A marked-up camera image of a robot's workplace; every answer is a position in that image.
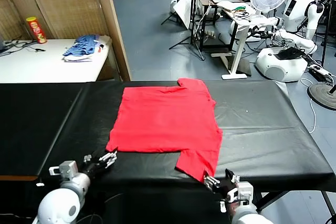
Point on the red t-shirt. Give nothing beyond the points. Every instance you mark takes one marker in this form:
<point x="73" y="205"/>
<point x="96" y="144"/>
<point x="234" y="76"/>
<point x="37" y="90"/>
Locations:
<point x="168" y="121"/>

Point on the black table cover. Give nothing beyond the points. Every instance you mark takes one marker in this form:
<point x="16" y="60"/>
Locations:
<point x="262" y="142"/>

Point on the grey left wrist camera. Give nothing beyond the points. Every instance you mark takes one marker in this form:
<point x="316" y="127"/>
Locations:
<point x="67" y="169"/>

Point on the red chips can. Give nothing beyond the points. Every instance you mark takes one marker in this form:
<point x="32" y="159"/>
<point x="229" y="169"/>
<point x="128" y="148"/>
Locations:
<point x="36" y="30"/>

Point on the white office desk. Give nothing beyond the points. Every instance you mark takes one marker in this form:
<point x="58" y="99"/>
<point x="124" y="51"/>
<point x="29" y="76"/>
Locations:
<point x="237" y="51"/>

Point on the white reflector board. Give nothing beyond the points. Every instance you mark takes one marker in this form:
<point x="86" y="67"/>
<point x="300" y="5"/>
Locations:
<point x="183" y="11"/>

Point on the white side table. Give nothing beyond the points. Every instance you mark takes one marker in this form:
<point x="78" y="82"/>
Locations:
<point x="39" y="64"/>

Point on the white floor power strip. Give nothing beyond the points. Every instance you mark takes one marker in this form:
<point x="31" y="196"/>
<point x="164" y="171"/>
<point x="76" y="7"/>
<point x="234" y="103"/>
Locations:
<point x="319" y="70"/>

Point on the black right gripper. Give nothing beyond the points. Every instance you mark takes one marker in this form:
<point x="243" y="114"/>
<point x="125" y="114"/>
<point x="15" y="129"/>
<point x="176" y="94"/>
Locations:
<point x="223" y="188"/>

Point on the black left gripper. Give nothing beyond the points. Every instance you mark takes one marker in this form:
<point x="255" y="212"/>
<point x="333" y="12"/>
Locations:
<point x="93" y="166"/>

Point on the white humanoid robot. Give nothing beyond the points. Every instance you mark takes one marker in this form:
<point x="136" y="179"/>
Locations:
<point x="299" y="6"/>

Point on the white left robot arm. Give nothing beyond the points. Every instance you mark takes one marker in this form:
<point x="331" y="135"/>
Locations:
<point x="57" y="208"/>

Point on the blue striped clothes pile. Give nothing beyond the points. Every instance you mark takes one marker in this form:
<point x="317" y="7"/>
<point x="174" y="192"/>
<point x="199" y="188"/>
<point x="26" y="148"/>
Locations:
<point x="81" y="48"/>

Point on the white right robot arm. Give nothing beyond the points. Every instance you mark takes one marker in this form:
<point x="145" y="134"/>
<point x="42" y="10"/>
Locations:
<point x="246" y="216"/>

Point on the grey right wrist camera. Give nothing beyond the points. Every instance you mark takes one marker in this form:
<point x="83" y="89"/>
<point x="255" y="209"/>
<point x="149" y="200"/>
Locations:
<point x="242" y="191"/>

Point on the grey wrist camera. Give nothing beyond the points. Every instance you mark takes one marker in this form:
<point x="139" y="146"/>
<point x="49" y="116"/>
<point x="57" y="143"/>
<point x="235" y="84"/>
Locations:
<point x="67" y="169"/>
<point x="242" y="191"/>

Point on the round grey stand base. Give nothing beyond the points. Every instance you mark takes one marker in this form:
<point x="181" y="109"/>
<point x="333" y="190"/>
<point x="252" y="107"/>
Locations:
<point x="321" y="94"/>

